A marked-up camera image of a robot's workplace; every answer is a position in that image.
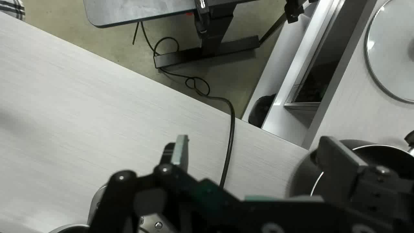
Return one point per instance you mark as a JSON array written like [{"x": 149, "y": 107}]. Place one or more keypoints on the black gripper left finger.
[{"x": 180, "y": 150}]

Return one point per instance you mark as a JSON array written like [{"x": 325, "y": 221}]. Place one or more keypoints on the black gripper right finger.
[{"x": 341, "y": 166}]

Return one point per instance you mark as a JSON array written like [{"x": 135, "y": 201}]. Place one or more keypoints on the glass lid with black knob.
[{"x": 390, "y": 46}]

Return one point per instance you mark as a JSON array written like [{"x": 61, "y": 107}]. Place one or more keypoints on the black cooking pot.
[{"x": 305, "y": 172}]

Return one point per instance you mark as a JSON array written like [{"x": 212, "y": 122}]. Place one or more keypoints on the black desk stand base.
[{"x": 215, "y": 43}]

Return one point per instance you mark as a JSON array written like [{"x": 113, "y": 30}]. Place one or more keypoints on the grey lower cabinet drawers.
[{"x": 302, "y": 52}]

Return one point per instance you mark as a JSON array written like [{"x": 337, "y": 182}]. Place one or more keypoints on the grey rounded desk board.
[{"x": 143, "y": 9}]

